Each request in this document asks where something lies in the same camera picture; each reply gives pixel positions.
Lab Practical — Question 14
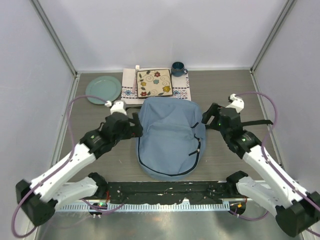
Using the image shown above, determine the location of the blue student backpack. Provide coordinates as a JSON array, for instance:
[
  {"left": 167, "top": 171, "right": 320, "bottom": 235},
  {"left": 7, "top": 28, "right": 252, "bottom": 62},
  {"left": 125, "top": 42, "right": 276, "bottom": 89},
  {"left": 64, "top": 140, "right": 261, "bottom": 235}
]
[{"left": 136, "top": 97, "right": 206, "bottom": 181}]

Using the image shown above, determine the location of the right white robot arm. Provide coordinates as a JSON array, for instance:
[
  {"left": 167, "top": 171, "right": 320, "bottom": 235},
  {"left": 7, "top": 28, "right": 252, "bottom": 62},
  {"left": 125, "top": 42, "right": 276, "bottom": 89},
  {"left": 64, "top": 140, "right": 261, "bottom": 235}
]
[{"left": 202, "top": 103, "right": 320, "bottom": 237}]

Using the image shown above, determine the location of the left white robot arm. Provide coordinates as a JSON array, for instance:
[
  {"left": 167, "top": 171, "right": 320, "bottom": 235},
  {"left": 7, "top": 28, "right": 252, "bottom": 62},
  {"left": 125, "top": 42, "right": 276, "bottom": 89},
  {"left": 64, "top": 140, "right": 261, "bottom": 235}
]
[{"left": 15, "top": 112, "right": 143, "bottom": 227}]

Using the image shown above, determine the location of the square floral plate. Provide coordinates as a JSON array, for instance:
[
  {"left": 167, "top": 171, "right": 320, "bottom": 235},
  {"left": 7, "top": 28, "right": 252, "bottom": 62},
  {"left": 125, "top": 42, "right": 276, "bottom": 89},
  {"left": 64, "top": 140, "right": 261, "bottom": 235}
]
[{"left": 136, "top": 69, "right": 173, "bottom": 99}]

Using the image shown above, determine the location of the green round plate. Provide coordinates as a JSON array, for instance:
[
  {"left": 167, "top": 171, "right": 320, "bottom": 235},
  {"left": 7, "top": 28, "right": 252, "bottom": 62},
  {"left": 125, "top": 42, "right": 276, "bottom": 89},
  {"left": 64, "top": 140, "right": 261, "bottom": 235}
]
[{"left": 85, "top": 75, "right": 122, "bottom": 102}]

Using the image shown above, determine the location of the white patterned placemat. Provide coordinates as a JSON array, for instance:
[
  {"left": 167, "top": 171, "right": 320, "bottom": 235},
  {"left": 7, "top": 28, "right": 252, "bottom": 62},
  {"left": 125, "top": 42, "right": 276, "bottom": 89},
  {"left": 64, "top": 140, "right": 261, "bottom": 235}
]
[{"left": 121, "top": 68, "right": 192, "bottom": 106}]

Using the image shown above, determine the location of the white fork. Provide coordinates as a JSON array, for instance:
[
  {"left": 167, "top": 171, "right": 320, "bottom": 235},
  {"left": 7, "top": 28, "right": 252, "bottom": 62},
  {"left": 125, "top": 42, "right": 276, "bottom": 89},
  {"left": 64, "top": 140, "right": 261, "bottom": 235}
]
[{"left": 132, "top": 65, "right": 140, "bottom": 95}]

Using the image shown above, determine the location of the dark blue mug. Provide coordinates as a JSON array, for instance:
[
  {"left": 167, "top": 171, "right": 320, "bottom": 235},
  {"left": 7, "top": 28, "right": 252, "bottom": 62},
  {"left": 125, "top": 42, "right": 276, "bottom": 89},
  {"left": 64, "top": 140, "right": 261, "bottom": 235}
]
[{"left": 171, "top": 61, "right": 188, "bottom": 77}]

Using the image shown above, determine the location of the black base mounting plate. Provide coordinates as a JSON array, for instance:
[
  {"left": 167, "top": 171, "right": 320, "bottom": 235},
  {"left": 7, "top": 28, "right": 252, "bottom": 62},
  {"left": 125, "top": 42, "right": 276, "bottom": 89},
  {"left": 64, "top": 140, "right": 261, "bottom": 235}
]
[{"left": 77, "top": 180, "right": 238, "bottom": 205}]

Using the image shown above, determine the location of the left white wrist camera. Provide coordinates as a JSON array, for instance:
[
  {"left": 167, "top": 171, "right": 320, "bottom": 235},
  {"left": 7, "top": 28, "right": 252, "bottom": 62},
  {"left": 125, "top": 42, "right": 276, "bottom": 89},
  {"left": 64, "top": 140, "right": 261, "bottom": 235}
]
[{"left": 104, "top": 100, "right": 127, "bottom": 115}]

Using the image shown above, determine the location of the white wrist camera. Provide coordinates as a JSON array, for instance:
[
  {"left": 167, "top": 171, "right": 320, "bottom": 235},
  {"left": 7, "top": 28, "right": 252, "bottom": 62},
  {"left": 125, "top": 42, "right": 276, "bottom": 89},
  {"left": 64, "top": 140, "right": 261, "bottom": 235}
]
[
  {"left": 225, "top": 93, "right": 245, "bottom": 113},
  {"left": 104, "top": 100, "right": 127, "bottom": 115}
]

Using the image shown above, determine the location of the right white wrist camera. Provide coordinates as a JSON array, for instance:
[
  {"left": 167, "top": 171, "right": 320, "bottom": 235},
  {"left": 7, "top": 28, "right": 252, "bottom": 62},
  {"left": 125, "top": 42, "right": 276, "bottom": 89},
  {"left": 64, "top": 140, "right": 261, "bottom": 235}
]
[{"left": 225, "top": 93, "right": 245, "bottom": 113}]

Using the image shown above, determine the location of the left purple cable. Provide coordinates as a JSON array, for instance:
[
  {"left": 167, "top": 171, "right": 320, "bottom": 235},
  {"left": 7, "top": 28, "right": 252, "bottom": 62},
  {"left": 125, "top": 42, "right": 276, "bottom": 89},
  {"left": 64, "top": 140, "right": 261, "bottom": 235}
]
[{"left": 11, "top": 95, "right": 111, "bottom": 238}]

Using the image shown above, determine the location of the purple cable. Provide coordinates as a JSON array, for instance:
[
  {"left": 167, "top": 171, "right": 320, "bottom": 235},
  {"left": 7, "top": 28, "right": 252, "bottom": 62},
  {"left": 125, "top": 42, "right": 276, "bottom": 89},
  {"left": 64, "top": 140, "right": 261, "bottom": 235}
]
[
  {"left": 236, "top": 91, "right": 320, "bottom": 236},
  {"left": 11, "top": 95, "right": 111, "bottom": 238}
]

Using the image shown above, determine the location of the slotted cable duct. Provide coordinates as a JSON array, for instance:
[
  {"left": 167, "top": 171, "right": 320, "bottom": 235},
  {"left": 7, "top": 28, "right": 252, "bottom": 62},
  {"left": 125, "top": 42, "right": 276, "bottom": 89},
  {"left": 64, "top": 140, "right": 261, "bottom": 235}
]
[{"left": 58, "top": 199, "right": 230, "bottom": 213}]

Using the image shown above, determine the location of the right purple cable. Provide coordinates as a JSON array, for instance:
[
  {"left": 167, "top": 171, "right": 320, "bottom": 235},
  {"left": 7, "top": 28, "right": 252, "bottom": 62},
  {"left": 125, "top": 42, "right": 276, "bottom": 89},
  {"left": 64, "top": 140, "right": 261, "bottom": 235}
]
[{"left": 236, "top": 91, "right": 320, "bottom": 236}]

